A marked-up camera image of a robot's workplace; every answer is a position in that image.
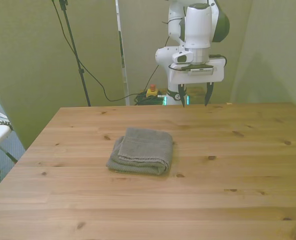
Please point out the grey terry towel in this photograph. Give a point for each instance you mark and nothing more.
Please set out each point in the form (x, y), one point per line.
(142, 150)

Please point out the yellow emergency stop button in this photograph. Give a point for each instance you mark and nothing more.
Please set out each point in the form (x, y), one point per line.
(152, 92)

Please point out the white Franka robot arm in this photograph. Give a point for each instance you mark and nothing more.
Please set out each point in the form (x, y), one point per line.
(197, 25)

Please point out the black tripod stand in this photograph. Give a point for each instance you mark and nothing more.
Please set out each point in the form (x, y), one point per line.
(73, 50)

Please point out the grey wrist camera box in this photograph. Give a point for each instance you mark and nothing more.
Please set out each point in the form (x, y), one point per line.
(200, 71)

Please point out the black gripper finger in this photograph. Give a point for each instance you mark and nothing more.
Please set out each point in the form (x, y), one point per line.
(182, 96)
(209, 93)

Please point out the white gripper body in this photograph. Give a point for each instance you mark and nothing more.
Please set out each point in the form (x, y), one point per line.
(177, 77)

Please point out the white vertical panel strip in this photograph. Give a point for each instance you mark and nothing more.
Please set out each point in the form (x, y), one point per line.
(122, 50)

